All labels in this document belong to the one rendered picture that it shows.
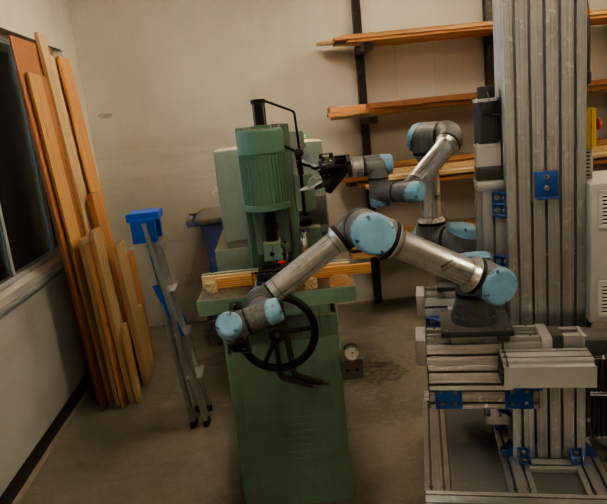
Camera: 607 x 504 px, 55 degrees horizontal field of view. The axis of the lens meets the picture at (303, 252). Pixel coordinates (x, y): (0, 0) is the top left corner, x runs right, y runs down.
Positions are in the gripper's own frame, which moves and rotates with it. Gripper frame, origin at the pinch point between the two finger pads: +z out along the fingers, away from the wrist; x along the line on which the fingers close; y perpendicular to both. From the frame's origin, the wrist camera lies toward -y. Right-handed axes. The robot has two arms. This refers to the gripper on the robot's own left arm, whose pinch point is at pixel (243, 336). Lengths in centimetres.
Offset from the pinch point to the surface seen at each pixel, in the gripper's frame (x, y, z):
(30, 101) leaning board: -111, -147, 68
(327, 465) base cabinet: 24, 46, 53
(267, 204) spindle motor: 12, -50, 8
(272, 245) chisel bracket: 11.6, -37.5, 18.9
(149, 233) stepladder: -51, -68, 74
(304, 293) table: 22.0, -16.9, 17.5
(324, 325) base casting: 28.3, -5.2, 24.2
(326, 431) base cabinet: 25, 33, 46
